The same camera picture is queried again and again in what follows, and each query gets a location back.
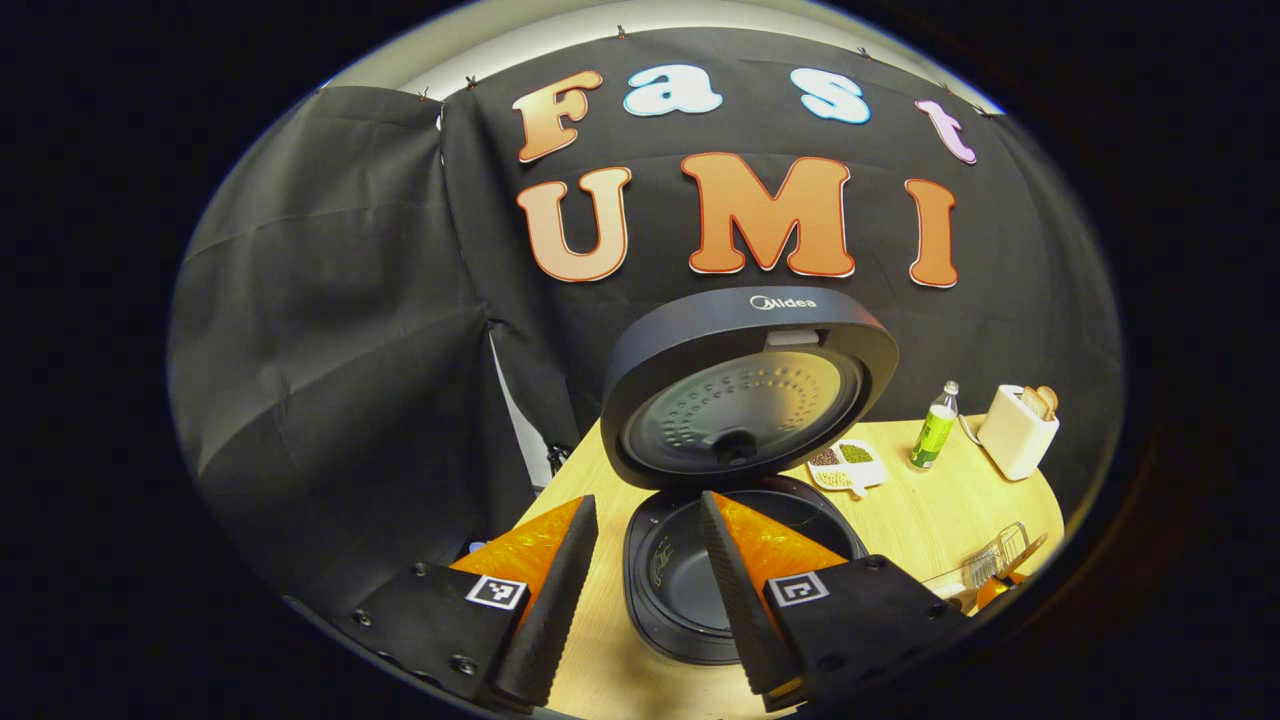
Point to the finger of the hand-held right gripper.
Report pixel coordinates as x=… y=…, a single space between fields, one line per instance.
x=998 y=593

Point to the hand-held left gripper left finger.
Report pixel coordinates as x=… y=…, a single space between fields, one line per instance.
x=555 y=610

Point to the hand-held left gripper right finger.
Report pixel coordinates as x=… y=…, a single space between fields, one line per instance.
x=740 y=610

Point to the black rice cooker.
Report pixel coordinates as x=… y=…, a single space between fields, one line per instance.
x=740 y=410

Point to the white toaster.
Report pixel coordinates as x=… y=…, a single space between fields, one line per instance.
x=1015 y=440

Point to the green label plastic bottle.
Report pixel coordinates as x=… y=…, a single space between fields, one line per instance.
x=933 y=435

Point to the white divided bean dish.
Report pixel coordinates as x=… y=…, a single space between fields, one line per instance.
x=850 y=465

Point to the toasted bread slice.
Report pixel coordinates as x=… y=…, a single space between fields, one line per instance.
x=1048 y=400
x=1032 y=402

